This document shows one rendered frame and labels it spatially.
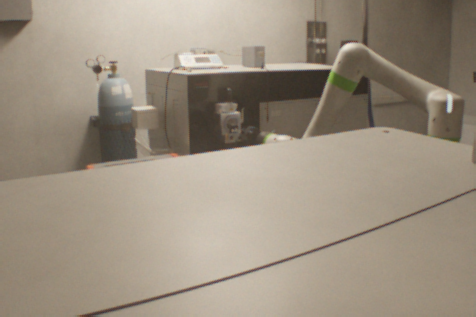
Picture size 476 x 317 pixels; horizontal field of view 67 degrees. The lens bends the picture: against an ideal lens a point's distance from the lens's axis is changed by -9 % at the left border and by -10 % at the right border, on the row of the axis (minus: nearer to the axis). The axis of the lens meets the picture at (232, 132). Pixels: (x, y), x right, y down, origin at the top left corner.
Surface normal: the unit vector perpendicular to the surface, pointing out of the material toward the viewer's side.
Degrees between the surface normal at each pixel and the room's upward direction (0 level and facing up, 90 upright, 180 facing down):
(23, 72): 90
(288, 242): 0
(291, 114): 90
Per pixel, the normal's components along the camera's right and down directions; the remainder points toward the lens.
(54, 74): 0.48, 0.18
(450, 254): -0.01, -0.98
